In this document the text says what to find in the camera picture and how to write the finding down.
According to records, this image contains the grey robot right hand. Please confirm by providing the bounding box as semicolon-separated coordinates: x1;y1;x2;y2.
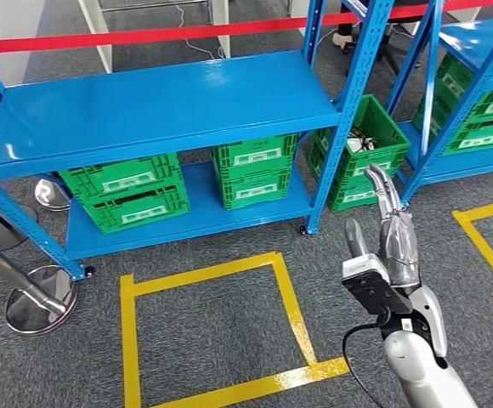
344;161;422;292

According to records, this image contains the blue metal shelf rack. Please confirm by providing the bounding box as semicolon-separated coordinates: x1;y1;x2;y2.
384;0;493;204
0;0;394;283

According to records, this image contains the black office chair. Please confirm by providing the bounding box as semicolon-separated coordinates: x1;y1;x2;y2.
344;22;422;77

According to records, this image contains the person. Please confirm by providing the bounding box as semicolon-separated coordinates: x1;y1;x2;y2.
331;5;360;54

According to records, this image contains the long red barrier belt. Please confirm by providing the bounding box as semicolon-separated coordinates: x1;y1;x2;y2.
0;0;493;58

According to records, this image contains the white table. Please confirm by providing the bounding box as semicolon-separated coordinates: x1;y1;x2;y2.
77;0;232;74

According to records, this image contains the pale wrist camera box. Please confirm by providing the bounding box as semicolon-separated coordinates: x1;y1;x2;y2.
341;253;414;316

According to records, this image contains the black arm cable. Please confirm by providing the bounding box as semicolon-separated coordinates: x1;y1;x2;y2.
341;321;388;408

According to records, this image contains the white floor cable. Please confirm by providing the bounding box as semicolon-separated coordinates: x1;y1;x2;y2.
176;5;226;60

